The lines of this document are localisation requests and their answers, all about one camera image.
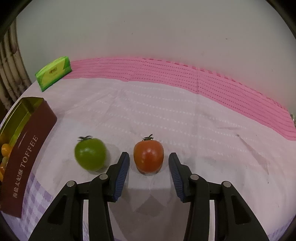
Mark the green tomato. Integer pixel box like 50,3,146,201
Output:
74,136,107,171

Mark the orange mandarin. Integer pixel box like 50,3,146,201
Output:
0,156,9,182
1,143,13,157

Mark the red tomato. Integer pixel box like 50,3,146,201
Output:
133,134,165,174

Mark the gold toffee tin tray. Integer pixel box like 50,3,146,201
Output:
1,97,57,218

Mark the pink purple checked tablecloth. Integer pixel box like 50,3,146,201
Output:
4,58,295,240

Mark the green tissue pack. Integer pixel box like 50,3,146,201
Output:
35,56,72,92

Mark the beige patterned curtain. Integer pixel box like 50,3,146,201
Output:
0,21,32,110

